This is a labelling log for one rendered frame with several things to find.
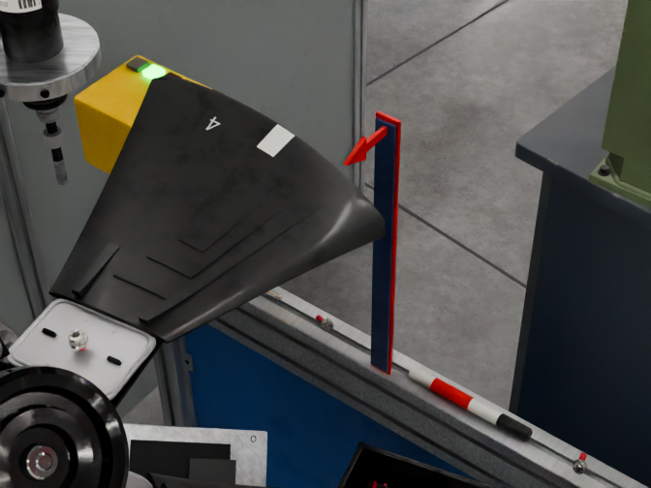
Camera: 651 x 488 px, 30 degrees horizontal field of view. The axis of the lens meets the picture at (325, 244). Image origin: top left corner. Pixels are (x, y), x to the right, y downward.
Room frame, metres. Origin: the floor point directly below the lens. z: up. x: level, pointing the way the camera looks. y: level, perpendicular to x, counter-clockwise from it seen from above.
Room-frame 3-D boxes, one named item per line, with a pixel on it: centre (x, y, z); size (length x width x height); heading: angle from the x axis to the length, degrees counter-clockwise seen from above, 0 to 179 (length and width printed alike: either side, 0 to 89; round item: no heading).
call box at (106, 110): (1.02, 0.17, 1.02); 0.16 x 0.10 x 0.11; 52
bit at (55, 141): (0.56, 0.16, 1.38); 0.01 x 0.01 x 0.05
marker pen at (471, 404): (0.78, -0.14, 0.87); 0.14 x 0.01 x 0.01; 52
